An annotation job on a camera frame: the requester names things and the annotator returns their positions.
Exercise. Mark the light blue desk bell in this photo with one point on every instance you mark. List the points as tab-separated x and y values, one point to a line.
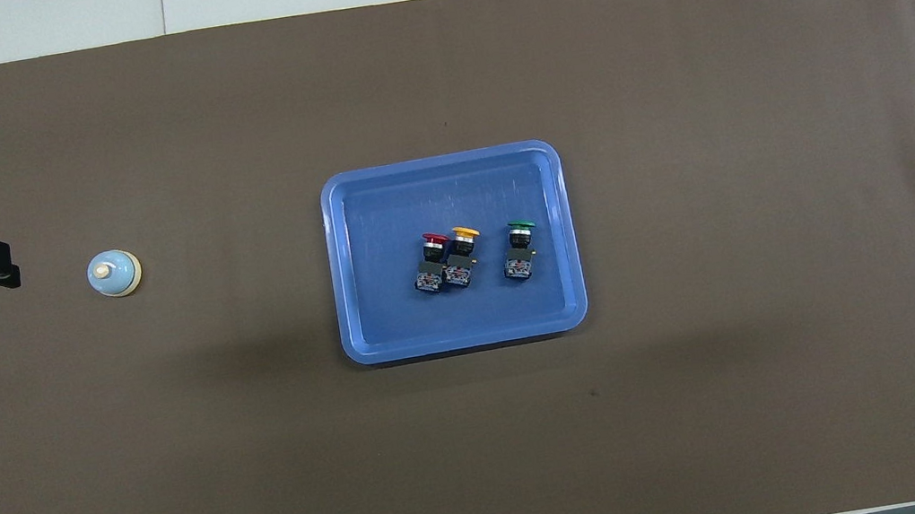
114	275

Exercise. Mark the red push button switch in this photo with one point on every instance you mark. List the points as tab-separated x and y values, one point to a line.
430	266

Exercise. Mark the green push button switch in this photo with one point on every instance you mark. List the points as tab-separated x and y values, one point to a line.
519	252

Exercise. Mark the yellow push button switch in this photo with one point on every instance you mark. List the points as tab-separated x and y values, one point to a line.
463	261

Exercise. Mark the blue plastic tray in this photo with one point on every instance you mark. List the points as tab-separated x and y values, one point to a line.
392	303

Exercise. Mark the brown table mat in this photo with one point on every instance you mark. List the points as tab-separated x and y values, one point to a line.
182	479

